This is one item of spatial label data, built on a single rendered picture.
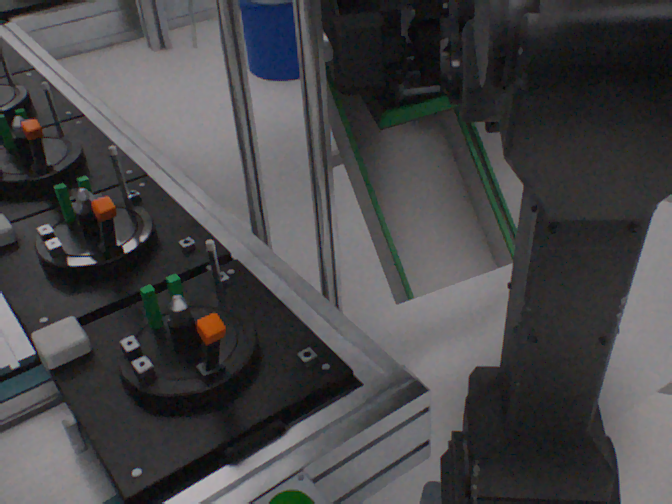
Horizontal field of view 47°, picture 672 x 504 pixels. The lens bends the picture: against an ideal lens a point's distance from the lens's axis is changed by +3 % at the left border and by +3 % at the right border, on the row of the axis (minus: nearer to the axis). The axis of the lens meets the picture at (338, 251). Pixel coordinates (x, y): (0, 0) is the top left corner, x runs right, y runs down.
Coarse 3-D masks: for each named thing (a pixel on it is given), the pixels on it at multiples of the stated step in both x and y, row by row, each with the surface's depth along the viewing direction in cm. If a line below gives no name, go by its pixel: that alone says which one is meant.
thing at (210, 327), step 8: (200, 312) 69; (200, 320) 67; (208, 320) 67; (216, 320) 67; (200, 328) 67; (208, 328) 67; (216, 328) 67; (224, 328) 67; (208, 336) 67; (216, 336) 67; (224, 336) 68; (208, 344) 68; (216, 344) 69; (208, 352) 70; (216, 352) 71; (208, 360) 71; (216, 360) 72; (208, 368) 72
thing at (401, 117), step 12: (324, 0) 73; (336, 0) 77; (348, 0) 77; (420, 0) 79; (324, 12) 74; (336, 12) 71; (348, 12) 77; (324, 24) 74; (372, 96) 69; (384, 96) 72; (444, 96) 70; (372, 108) 70; (384, 108) 68; (396, 108) 68; (408, 108) 69; (420, 108) 69; (432, 108) 70; (444, 108) 71; (456, 108) 72; (384, 120) 69; (396, 120) 69; (408, 120) 70
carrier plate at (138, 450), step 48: (192, 288) 88; (240, 288) 87; (96, 336) 82; (288, 336) 80; (96, 384) 76; (288, 384) 75; (336, 384) 75; (96, 432) 71; (144, 432) 71; (192, 432) 71; (240, 432) 70; (144, 480) 67
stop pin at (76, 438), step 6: (66, 420) 73; (72, 420) 73; (66, 426) 73; (72, 426) 73; (78, 426) 73; (66, 432) 74; (72, 432) 73; (78, 432) 74; (72, 438) 74; (78, 438) 74; (72, 444) 74; (78, 444) 74; (84, 444) 75; (78, 450) 75; (84, 450) 75
